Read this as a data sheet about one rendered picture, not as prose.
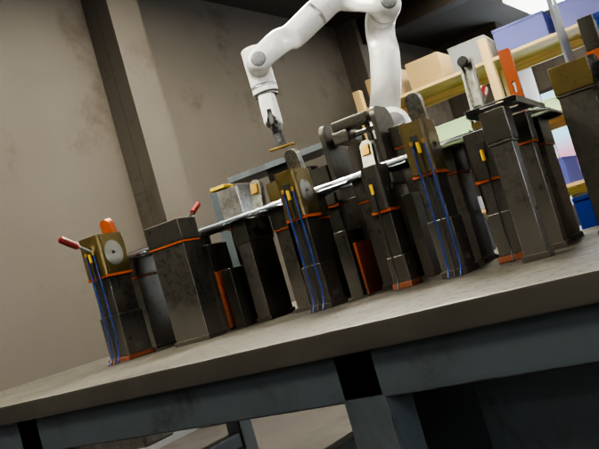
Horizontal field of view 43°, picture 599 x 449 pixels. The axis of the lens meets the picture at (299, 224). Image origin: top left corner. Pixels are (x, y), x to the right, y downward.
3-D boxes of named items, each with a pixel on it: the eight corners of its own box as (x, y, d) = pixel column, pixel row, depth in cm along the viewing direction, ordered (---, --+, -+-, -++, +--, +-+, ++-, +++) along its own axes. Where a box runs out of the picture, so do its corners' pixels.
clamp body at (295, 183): (305, 316, 181) (265, 175, 183) (327, 307, 191) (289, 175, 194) (328, 310, 178) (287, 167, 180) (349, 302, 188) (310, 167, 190)
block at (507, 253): (496, 268, 157) (455, 136, 159) (509, 261, 167) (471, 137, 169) (530, 259, 153) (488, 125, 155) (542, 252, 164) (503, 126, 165)
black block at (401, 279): (389, 295, 172) (351, 170, 174) (404, 288, 180) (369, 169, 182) (409, 289, 169) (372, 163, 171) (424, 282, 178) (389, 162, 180)
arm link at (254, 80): (276, 78, 244) (275, 85, 253) (265, 39, 244) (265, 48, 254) (250, 85, 243) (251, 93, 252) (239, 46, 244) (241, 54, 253)
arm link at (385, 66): (373, 145, 244) (366, 153, 260) (410, 144, 245) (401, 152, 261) (365, -8, 247) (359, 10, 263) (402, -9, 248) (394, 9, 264)
